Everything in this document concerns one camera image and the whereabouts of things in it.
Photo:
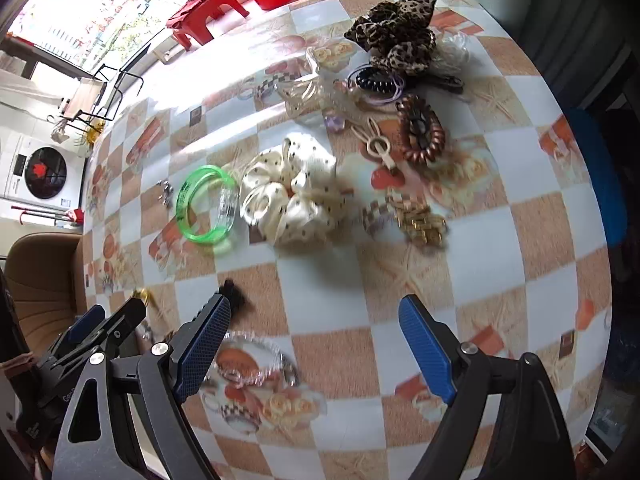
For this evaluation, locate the purple crystal charm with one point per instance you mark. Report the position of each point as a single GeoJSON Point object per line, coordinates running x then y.
{"type": "Point", "coordinates": [334, 122]}

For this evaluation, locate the small silver charm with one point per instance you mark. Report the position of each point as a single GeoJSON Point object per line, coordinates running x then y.
{"type": "Point", "coordinates": [165, 192]}

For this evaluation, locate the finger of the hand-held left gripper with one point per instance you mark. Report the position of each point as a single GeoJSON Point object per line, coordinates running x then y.
{"type": "Point", "coordinates": [125, 321]}
{"type": "Point", "coordinates": [86, 324]}

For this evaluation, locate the grey fabric chair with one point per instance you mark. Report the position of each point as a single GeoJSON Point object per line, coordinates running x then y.
{"type": "Point", "coordinates": [550, 10]}

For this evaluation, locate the tan leather sofa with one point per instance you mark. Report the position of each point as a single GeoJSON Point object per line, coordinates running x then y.
{"type": "Point", "coordinates": [45, 280]}

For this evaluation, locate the small gold trinket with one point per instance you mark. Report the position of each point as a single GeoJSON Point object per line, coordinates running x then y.
{"type": "Point", "coordinates": [141, 294]}

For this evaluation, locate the cream polka dot scrunchie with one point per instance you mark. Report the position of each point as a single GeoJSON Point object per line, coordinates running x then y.
{"type": "Point", "coordinates": [310, 170]}

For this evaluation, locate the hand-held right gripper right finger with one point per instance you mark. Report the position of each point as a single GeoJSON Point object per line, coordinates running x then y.
{"type": "Point", "coordinates": [430, 355]}

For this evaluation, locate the white washing machine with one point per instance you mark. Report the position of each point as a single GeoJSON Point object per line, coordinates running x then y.
{"type": "Point", "coordinates": [45, 170]}

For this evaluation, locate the red armchair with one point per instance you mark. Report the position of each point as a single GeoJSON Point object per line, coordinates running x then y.
{"type": "Point", "coordinates": [200, 5]}

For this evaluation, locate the black metal rack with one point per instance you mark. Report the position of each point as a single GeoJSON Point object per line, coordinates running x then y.
{"type": "Point", "coordinates": [85, 95]}

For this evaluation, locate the dark hair clip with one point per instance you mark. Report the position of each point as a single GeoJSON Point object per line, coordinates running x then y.
{"type": "Point", "coordinates": [447, 83]}

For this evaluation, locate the clear plastic hair claw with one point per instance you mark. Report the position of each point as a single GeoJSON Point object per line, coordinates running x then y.
{"type": "Point", "coordinates": [300, 92]}

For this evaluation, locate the blue chair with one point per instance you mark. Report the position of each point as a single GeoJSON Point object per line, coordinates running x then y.
{"type": "Point", "coordinates": [595, 180]}

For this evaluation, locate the checkered hair clip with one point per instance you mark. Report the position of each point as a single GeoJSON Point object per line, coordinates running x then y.
{"type": "Point", "coordinates": [375, 217]}

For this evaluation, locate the black hair clip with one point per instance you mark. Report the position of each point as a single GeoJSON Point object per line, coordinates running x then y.
{"type": "Point", "coordinates": [234, 292]}

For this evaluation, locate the leopard print scrunchie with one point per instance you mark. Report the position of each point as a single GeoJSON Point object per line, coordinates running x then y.
{"type": "Point", "coordinates": [395, 35]}

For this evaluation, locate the green plastic bangle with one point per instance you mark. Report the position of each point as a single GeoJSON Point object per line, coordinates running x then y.
{"type": "Point", "coordinates": [186, 195]}

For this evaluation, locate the beige rabbit hair clip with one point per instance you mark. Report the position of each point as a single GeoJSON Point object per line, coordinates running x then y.
{"type": "Point", "coordinates": [380, 152]}

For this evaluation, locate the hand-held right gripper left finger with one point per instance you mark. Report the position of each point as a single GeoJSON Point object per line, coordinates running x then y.
{"type": "Point", "coordinates": [200, 352]}

